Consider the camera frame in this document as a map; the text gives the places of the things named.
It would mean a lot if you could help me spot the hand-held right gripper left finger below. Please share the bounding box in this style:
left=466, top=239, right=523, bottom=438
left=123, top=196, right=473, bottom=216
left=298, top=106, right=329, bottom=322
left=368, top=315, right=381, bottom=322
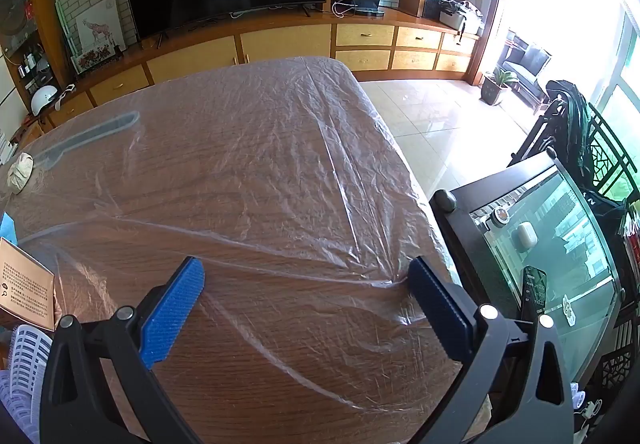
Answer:
left=39, top=255, right=206, bottom=444

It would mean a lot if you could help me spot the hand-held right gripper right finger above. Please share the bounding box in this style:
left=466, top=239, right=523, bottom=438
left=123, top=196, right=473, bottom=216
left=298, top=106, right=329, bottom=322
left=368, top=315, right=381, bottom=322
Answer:
left=407, top=255, right=576, bottom=444

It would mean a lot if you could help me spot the dark glass-top side table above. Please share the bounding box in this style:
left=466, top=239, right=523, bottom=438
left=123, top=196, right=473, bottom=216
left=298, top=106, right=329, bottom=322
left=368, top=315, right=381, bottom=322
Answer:
left=429, top=149, right=640, bottom=425

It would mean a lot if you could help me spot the black remote control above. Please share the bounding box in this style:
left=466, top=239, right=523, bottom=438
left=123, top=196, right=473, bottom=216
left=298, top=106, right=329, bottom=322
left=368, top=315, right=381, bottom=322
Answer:
left=520, top=266, right=549, bottom=321

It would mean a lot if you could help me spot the white earbuds case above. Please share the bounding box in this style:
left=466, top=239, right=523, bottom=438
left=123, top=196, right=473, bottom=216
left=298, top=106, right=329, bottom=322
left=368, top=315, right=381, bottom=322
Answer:
left=516, top=222, right=539, bottom=253

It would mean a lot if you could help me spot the brown cardboard box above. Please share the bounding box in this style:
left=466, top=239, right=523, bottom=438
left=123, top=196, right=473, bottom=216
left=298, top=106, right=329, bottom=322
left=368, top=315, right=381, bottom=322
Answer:
left=0, top=237, right=56, bottom=332

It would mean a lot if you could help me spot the white plastic basket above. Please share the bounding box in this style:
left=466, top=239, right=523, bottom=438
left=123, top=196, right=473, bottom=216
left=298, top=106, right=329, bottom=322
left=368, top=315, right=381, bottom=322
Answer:
left=0, top=324, right=54, bottom=444

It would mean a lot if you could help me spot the grey chair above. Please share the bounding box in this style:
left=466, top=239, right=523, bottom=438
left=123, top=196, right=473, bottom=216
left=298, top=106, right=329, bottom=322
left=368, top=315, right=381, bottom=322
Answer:
left=35, top=111, right=142, bottom=171

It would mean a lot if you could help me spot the black bag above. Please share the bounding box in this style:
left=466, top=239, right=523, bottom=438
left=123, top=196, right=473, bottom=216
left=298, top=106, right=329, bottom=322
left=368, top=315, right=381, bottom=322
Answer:
left=585, top=191, right=640, bottom=275

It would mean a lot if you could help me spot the cream crumpled paper ball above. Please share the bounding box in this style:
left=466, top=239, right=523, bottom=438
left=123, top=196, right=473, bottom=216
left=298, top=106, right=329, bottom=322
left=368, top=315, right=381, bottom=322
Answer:
left=7, top=151, right=34, bottom=195

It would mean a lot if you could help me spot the dark green jacket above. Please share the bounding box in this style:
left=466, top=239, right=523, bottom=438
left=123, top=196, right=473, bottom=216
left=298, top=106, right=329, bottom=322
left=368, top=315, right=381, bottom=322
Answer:
left=545, top=80, right=594, bottom=175

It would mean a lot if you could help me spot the row of books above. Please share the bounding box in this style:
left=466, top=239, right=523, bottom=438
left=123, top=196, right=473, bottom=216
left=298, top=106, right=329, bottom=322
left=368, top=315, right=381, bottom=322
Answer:
left=0, top=128, right=15, bottom=166

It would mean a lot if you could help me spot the carved dark wooden chair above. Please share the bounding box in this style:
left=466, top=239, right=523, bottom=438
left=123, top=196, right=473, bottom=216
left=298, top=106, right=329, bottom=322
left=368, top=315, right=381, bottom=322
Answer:
left=510, top=94, right=640, bottom=225

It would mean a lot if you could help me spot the potted green plant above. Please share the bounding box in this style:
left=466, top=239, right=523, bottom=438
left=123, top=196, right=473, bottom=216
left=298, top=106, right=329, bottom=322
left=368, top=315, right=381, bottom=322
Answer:
left=480, top=66, right=519, bottom=106

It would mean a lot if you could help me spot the white helmet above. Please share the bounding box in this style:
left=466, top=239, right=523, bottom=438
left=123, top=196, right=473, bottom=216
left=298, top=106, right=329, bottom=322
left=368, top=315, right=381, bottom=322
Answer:
left=31, top=85, right=60, bottom=116

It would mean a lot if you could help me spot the dark armchair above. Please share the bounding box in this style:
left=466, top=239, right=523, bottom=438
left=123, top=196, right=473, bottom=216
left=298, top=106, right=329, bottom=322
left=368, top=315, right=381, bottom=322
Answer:
left=500, top=31, right=552, bottom=98

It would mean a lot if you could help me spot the long wooden tv cabinet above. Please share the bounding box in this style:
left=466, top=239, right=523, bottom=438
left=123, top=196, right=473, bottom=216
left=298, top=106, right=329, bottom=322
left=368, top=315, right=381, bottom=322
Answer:
left=40, top=7, right=481, bottom=125

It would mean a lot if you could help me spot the deer picture canvas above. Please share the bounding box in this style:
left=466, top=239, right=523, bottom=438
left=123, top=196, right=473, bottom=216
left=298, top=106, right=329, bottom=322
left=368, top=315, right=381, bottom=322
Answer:
left=75, top=0, right=126, bottom=56

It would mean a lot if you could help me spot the grey printer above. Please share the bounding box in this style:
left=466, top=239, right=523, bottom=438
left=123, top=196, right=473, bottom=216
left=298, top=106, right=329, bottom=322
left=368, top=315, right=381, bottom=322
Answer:
left=437, top=0, right=484, bottom=36

